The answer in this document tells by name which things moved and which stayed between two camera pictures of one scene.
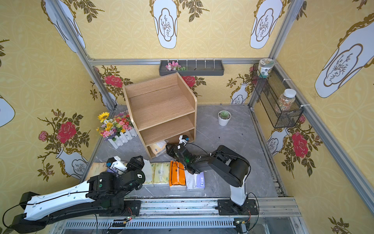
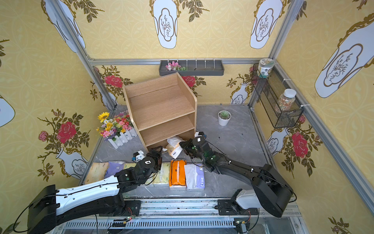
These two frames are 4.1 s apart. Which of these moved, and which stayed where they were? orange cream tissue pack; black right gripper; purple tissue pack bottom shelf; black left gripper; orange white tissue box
Moved: black right gripper; black left gripper
Stayed: orange white tissue box; purple tissue pack bottom shelf; orange cream tissue pack
